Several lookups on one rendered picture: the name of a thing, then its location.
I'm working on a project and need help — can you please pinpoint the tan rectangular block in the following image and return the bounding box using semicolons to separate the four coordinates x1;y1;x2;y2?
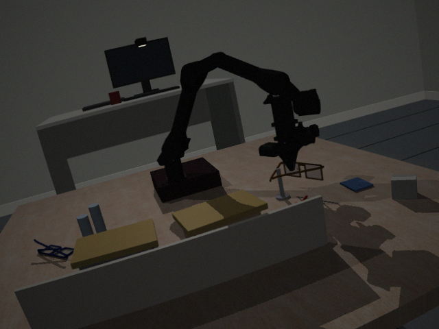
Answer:
71;219;159;270

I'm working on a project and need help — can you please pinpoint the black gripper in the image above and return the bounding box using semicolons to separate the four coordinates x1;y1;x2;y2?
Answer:
259;117;303;171

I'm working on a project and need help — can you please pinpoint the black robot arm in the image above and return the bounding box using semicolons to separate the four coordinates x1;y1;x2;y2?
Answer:
157;51;321;183

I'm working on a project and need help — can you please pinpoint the grey rectangular panel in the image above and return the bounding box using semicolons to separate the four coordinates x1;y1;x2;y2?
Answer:
14;195;328;329

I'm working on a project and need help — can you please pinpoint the dark grey cylinder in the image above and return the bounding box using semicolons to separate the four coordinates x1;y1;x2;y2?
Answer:
76;214;93;237
88;203;107;233

